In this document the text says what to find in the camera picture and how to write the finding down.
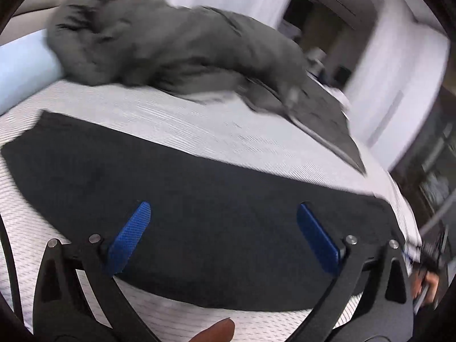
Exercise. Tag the dark cabinet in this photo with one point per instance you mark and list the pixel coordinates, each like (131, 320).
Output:
(427, 156)

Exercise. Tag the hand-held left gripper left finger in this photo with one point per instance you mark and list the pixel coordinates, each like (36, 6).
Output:
(130, 235)

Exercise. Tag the person's right hand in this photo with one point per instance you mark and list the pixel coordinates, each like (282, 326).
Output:
(427, 286)

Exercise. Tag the black pants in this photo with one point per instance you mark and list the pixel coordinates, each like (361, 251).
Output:
(213, 221)

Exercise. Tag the crumpled grey garment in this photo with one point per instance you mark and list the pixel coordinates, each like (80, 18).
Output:
(160, 42)

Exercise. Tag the person's left hand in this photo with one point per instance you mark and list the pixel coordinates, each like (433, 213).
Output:
(215, 331)

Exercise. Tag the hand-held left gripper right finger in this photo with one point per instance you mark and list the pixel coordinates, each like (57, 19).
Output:
(319, 238)

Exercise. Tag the light blue pillow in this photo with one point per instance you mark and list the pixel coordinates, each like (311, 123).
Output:
(21, 67)

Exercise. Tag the dark grey flat cloth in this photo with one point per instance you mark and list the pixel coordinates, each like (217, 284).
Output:
(320, 124)

